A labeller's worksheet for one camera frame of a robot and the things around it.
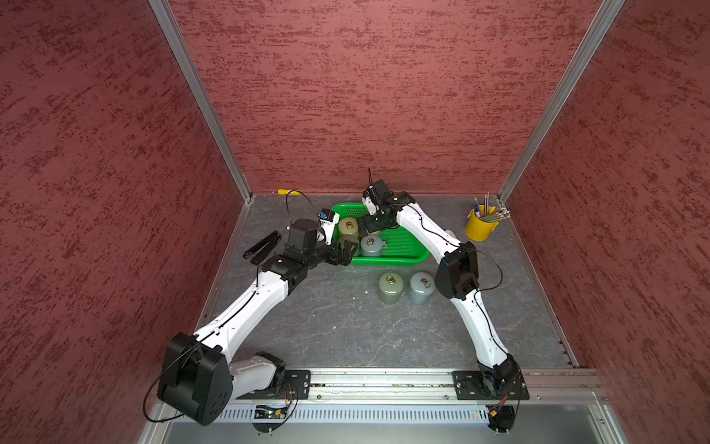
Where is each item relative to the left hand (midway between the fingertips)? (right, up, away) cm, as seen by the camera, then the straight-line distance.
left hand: (343, 247), depth 81 cm
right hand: (+10, +5, +17) cm, 21 cm away
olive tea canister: (+1, 0, +14) cm, 14 cm away
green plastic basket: (+21, -2, +22) cm, 30 cm away
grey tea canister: (+9, -1, +13) cm, 16 cm away
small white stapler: (+41, +3, +25) cm, 48 cm away
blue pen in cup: (+50, +12, +22) cm, 56 cm away
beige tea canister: (+1, +6, +17) cm, 18 cm away
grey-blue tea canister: (+24, -13, +4) cm, 28 cm away
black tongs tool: (-33, -4, +19) cm, 38 cm away
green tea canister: (+15, -13, +4) cm, 20 cm away
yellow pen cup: (+49, +4, +20) cm, 54 cm away
